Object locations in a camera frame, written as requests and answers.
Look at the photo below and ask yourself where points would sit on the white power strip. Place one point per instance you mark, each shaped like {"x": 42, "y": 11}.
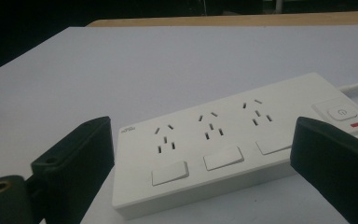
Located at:
{"x": 230, "y": 140}

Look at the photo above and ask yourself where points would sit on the wooden table edge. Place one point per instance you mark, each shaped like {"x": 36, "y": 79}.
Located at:
{"x": 230, "y": 20}

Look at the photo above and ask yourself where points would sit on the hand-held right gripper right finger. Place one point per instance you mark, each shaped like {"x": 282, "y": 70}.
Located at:
{"x": 335, "y": 158}

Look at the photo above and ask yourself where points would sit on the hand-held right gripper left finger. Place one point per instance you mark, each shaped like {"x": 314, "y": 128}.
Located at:
{"x": 77, "y": 161}

